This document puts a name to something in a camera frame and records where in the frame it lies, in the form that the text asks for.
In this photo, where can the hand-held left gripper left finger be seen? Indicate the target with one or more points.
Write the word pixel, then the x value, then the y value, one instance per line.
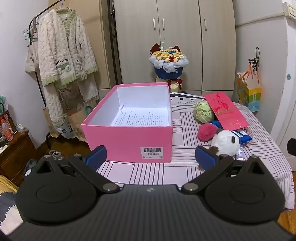
pixel 97 157

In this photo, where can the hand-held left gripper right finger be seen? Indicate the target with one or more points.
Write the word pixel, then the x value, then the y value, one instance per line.
pixel 203 158

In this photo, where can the pink yarn ball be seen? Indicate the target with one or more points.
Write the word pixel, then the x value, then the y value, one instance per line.
pixel 205 132

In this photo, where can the panda plush toy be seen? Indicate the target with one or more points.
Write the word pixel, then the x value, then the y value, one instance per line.
pixel 225 142

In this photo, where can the pink cardboard box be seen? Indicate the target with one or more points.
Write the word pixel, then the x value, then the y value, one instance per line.
pixel 124 141

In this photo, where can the green yarn ball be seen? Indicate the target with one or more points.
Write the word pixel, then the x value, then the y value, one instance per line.
pixel 203 112

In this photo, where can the blue wipes packet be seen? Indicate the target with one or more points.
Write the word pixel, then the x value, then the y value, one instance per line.
pixel 244 136

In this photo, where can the red envelope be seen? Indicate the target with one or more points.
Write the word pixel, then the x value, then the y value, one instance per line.
pixel 227 111

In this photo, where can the striped tablecloth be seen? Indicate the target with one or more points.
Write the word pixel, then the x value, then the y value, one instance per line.
pixel 185 148

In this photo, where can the brown paper bag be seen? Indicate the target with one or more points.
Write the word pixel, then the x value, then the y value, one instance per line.
pixel 76 122

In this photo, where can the teal tote bag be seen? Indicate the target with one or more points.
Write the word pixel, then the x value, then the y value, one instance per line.
pixel 89 109

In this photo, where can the white door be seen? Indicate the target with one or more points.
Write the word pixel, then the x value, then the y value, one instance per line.
pixel 286 92

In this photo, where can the colourful gift bag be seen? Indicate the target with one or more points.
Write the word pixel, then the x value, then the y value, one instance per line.
pixel 249 95

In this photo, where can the wooden nightstand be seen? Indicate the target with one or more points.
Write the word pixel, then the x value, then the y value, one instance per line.
pixel 13 153

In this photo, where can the black clothes rack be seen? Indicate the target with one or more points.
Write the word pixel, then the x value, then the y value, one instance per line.
pixel 39 90

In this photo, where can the key bundle on hook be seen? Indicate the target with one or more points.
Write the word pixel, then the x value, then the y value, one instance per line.
pixel 254 61

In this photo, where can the orange drink bottle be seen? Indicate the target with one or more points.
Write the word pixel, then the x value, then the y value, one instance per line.
pixel 5 131

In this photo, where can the patterned quilt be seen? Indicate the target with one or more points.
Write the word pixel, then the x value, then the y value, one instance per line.
pixel 7 204

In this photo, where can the flower bouquet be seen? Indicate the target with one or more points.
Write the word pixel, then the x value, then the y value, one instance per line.
pixel 168 62

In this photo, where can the white fleece robe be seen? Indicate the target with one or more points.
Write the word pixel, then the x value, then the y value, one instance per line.
pixel 64 58

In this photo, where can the beige cabinet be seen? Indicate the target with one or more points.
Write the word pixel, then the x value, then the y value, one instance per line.
pixel 97 46

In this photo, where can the white tote bag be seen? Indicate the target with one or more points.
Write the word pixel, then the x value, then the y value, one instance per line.
pixel 31 60

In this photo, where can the grey wardrobe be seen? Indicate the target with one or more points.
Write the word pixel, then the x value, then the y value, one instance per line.
pixel 182 34

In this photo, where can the white wall switch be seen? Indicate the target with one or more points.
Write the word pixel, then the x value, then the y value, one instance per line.
pixel 290 9

